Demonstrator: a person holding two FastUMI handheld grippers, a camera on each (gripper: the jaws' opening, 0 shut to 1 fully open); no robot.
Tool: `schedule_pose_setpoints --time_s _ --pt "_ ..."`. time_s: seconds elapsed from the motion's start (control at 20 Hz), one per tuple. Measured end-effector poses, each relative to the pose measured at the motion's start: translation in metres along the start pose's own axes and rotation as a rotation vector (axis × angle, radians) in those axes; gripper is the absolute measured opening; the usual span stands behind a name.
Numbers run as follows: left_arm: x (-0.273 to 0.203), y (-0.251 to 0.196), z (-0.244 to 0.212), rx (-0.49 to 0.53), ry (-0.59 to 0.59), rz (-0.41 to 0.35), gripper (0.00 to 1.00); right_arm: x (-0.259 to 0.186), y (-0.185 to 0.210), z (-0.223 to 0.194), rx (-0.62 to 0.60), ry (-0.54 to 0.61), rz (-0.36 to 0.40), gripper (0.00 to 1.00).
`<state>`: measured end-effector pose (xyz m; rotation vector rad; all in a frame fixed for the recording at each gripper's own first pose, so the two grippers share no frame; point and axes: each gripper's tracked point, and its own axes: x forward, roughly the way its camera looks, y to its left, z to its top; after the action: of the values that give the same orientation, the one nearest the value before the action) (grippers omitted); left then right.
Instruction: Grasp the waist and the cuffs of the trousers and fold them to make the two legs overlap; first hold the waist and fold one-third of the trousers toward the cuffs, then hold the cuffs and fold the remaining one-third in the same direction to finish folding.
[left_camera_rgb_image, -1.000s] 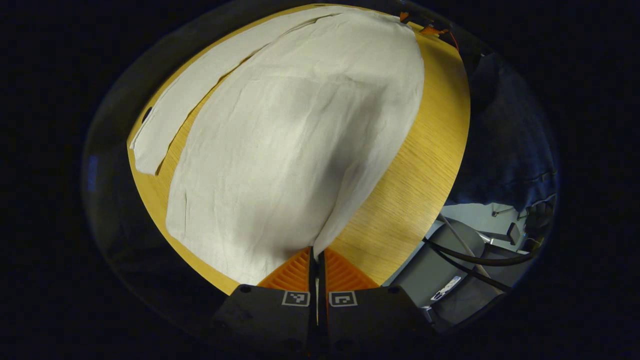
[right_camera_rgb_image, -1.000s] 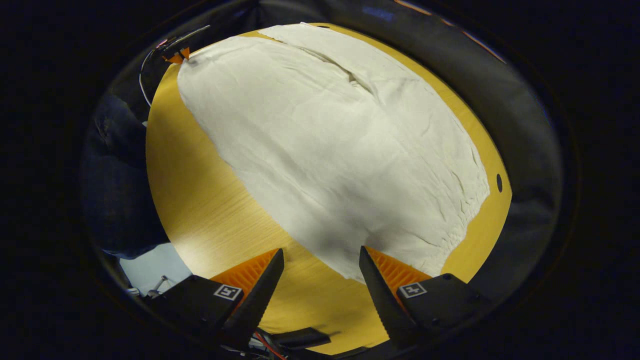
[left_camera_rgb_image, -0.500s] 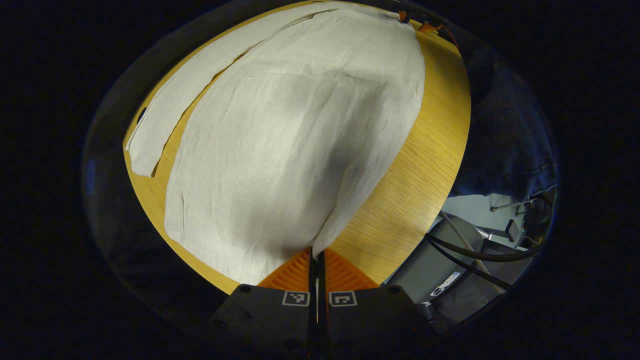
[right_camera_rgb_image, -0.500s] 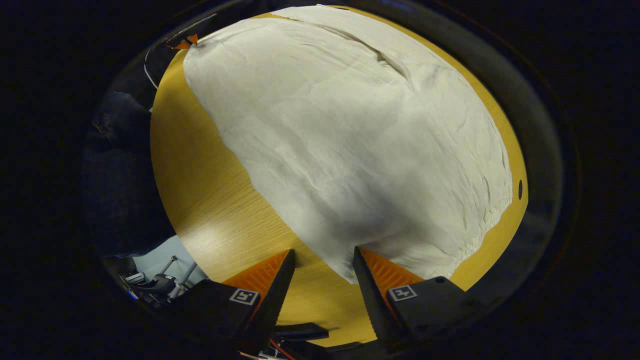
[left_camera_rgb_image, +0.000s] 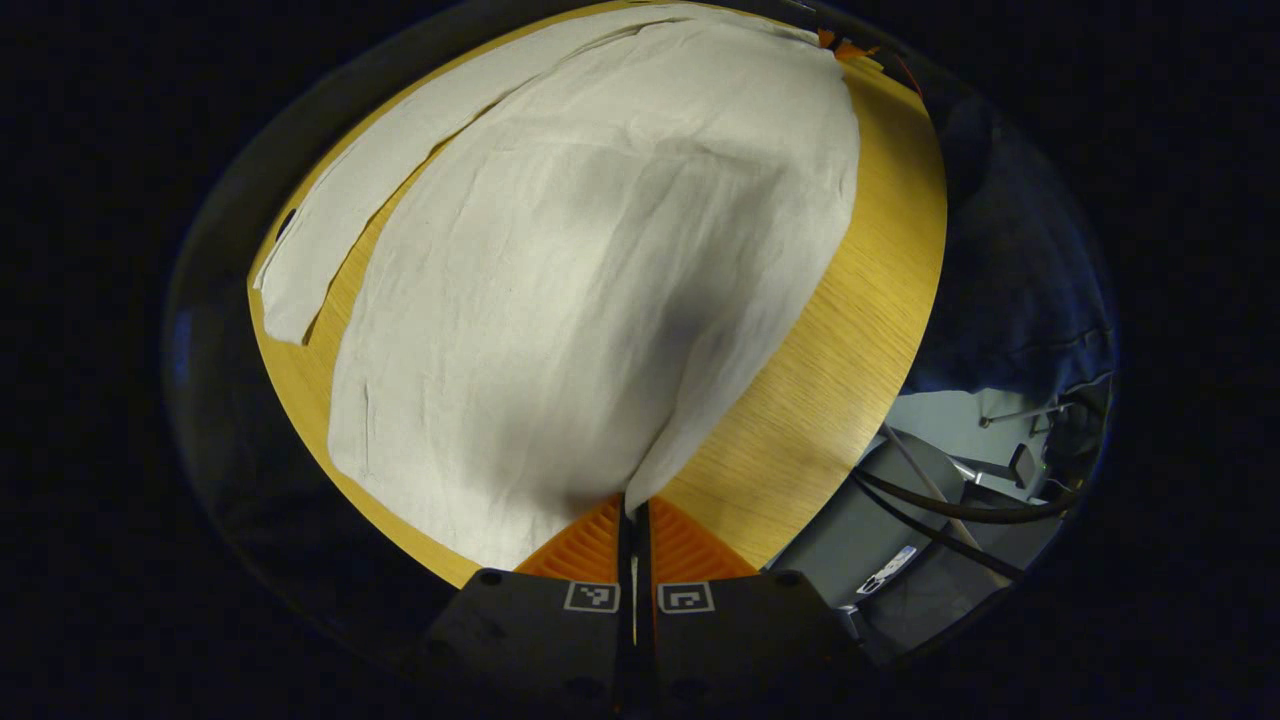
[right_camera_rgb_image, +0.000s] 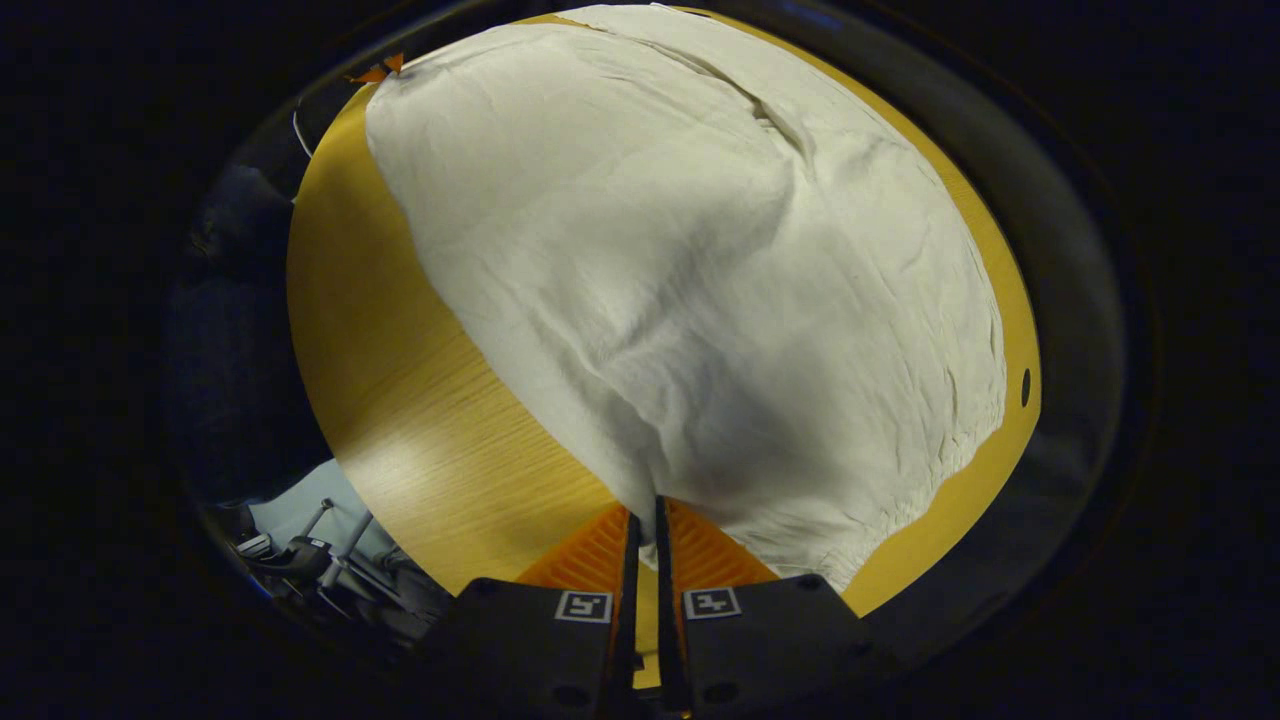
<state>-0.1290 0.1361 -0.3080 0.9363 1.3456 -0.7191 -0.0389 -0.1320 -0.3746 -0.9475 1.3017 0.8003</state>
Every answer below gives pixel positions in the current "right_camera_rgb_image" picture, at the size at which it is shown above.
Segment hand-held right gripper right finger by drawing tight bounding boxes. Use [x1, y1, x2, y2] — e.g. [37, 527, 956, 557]
[655, 495, 891, 720]

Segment white jeans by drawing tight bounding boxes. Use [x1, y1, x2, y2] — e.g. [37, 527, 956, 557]
[365, 3, 1006, 593]

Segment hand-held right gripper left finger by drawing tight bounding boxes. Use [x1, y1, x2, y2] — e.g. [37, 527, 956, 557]
[425, 505, 641, 720]

